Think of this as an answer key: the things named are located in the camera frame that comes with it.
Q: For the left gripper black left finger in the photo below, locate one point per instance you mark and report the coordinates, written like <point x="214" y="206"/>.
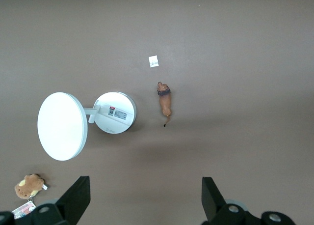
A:
<point x="71" y="205"/>

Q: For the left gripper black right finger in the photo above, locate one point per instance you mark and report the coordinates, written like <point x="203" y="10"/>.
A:
<point x="218" y="210"/>

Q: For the white round desk lamp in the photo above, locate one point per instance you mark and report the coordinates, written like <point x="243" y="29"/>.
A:
<point x="61" y="126"/>

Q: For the small clear tape piece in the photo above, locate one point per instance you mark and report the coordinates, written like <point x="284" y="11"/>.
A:
<point x="153" y="61"/>

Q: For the brown table cover sheet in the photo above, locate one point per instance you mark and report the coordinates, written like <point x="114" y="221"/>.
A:
<point x="220" y="38"/>

